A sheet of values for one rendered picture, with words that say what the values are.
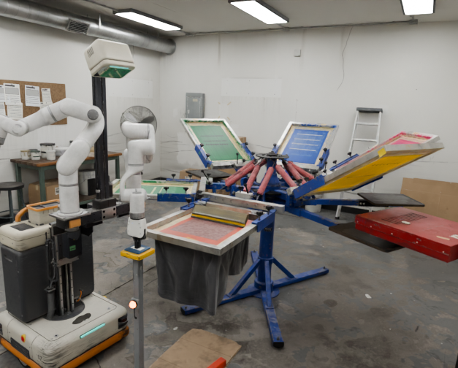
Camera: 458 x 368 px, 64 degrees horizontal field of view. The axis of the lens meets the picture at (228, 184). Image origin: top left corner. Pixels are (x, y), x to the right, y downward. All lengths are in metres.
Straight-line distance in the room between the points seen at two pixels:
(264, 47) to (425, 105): 2.80
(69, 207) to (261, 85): 5.27
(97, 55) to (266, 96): 5.06
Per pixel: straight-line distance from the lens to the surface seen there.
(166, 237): 2.15
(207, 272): 2.20
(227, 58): 7.24
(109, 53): 2.04
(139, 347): 2.34
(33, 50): 6.10
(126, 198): 2.02
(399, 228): 2.26
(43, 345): 2.68
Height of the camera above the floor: 1.74
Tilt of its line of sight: 12 degrees down
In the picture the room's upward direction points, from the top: 2 degrees clockwise
